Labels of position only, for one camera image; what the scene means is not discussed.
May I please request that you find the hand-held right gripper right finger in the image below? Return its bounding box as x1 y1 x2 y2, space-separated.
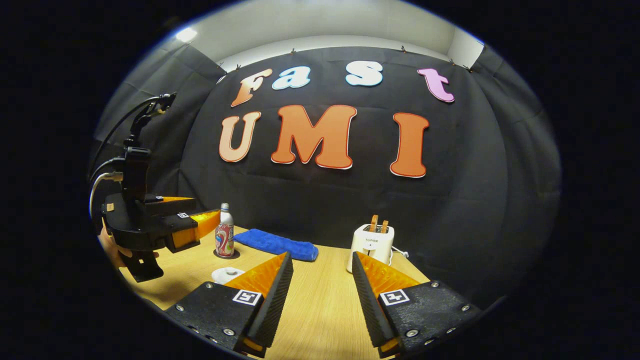
352 251 482 359

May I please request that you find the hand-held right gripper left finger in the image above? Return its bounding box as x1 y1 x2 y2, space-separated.
164 251 294 358

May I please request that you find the silver water bottle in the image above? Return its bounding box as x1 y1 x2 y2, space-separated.
215 202 235 258

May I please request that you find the blue towel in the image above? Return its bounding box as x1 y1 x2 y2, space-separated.
233 228 319 262

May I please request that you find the white toaster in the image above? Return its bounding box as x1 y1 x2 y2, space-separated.
346 223 395 273

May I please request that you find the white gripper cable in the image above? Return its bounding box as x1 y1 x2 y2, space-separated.
89 171 124 218

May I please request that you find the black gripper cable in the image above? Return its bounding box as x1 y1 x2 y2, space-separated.
89 96 161 173

